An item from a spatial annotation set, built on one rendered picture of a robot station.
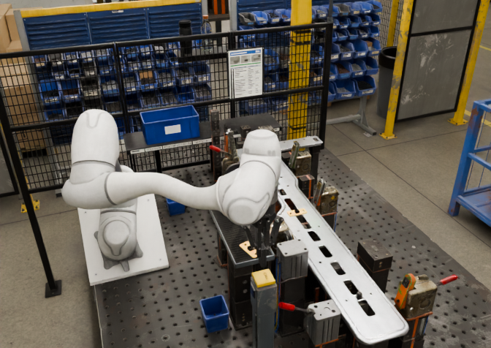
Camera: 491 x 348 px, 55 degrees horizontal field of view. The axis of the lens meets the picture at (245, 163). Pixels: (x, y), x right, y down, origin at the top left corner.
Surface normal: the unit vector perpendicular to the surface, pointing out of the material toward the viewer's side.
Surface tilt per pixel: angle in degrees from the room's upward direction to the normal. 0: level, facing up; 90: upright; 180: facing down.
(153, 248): 43
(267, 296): 90
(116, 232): 49
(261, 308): 90
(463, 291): 0
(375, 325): 0
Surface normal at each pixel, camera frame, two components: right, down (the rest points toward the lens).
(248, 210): -0.13, 0.49
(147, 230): 0.22, -0.33
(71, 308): -0.02, -0.87
